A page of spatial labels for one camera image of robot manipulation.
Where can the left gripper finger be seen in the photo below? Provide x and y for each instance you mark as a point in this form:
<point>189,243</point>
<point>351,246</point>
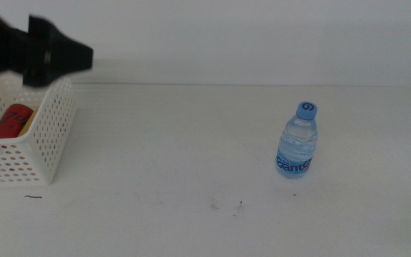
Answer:
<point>55,57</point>

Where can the red soda can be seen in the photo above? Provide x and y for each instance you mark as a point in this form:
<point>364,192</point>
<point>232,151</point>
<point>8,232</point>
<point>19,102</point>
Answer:
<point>11,123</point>

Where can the thin black thread scrap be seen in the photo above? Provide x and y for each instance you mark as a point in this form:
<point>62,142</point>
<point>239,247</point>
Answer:
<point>34,197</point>

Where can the clear water bottle blue cap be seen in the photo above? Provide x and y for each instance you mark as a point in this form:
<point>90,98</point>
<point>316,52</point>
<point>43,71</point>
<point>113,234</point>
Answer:
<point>296,150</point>

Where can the white perforated plastic basket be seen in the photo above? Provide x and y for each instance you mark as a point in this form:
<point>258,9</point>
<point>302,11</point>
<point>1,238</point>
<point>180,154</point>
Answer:
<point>54,125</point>

